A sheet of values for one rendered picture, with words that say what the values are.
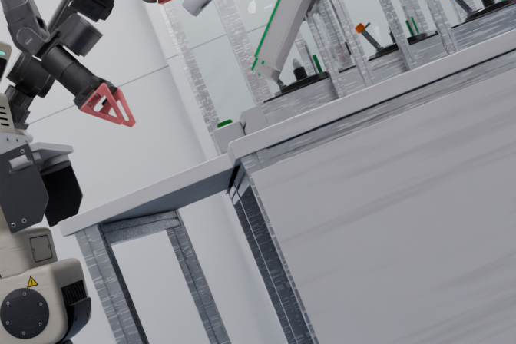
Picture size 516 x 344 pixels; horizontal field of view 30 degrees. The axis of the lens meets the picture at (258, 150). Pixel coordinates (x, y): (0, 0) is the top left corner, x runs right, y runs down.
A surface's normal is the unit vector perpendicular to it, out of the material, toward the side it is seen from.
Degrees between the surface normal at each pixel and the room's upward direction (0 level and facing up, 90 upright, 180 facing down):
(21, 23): 90
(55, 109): 90
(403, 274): 90
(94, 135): 90
